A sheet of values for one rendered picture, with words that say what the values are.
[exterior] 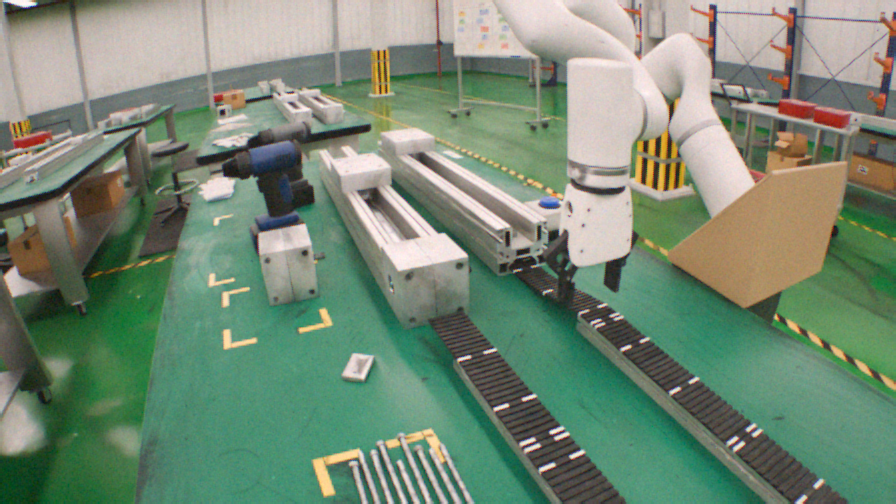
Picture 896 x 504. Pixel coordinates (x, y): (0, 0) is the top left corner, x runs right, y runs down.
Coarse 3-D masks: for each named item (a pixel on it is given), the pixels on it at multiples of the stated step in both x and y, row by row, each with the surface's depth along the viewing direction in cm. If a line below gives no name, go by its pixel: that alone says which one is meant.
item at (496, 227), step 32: (384, 160) 148; (448, 160) 121; (416, 192) 119; (448, 192) 99; (480, 192) 102; (448, 224) 102; (480, 224) 89; (512, 224) 91; (544, 224) 84; (480, 256) 89; (512, 256) 84
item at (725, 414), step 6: (726, 408) 45; (732, 408) 45; (714, 414) 44; (720, 414) 44; (726, 414) 44; (732, 414) 44; (702, 420) 44; (708, 420) 43; (714, 420) 44; (720, 420) 43; (726, 420) 43; (708, 426) 43; (714, 426) 42; (720, 426) 43
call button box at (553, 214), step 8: (536, 208) 96; (544, 208) 96; (552, 208) 95; (560, 208) 96; (544, 216) 93; (552, 216) 94; (560, 216) 94; (552, 224) 94; (552, 232) 95; (552, 240) 96
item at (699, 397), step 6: (702, 390) 48; (708, 390) 48; (690, 396) 47; (696, 396) 47; (702, 396) 47; (708, 396) 47; (684, 402) 47; (690, 402) 47; (696, 402) 46; (702, 402) 46; (684, 408) 46; (690, 408) 46
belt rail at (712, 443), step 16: (592, 336) 64; (608, 352) 61; (624, 368) 58; (640, 384) 55; (656, 384) 52; (656, 400) 52; (672, 400) 49; (672, 416) 49; (688, 416) 46; (704, 432) 45; (720, 448) 42; (736, 464) 40; (752, 480) 37; (768, 496) 35
